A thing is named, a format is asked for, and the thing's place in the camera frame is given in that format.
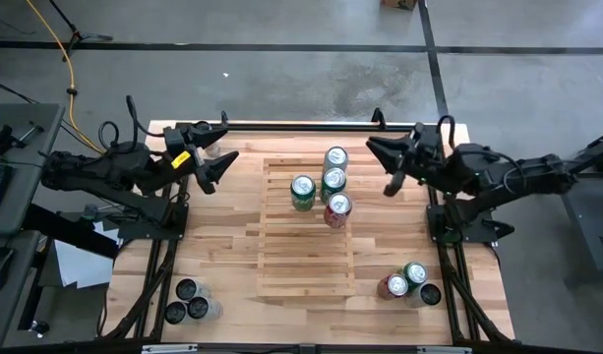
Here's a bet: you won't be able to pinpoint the white paper sheet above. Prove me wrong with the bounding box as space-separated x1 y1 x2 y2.
52 220 123 291

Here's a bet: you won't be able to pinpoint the black frame rail with brackets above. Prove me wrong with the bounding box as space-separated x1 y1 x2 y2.
0 338 603 354

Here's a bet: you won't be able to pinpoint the cardboard box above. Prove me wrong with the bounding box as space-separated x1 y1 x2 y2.
379 0 419 12

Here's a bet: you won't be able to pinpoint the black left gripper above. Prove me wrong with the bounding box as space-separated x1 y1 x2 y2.
163 124 241 195

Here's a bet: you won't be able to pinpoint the black table edge rail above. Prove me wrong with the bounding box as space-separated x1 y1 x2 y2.
175 108 430 134

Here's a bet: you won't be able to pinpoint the wooden slatted shelf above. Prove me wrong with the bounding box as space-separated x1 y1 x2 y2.
255 155 356 299

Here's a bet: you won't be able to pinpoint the yellow cable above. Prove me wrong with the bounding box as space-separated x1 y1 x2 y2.
24 0 104 154

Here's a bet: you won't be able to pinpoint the black clamp tool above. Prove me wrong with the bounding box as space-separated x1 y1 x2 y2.
0 122 44 158

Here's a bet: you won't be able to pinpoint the red Coca-Cola can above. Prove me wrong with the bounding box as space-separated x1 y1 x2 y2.
323 191 353 229

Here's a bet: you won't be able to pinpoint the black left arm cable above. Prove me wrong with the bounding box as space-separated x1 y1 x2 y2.
97 94 167 153

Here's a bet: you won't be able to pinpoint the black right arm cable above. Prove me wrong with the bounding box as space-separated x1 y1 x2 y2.
436 114 457 148

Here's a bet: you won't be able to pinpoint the silver and pink soda can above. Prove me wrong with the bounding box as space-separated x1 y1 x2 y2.
323 146 350 173

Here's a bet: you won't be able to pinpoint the red soda can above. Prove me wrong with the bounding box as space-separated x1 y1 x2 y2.
377 272 410 301

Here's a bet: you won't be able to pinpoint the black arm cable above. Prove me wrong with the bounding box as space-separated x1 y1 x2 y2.
97 94 167 153
436 114 457 148

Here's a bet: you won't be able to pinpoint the green Sprite can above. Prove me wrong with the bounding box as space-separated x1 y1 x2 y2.
289 174 317 212
402 261 429 287
320 166 348 204

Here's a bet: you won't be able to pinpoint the black tripod stand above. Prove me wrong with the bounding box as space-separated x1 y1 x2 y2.
47 0 114 63

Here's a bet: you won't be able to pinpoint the grey desk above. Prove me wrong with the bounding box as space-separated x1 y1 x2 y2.
0 102 66 237
0 230 42 348

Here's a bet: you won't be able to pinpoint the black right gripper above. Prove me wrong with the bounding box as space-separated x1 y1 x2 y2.
365 124 452 198

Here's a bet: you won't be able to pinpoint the black table frame struts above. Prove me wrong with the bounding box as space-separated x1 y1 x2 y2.
101 176 189 340
428 186 513 343

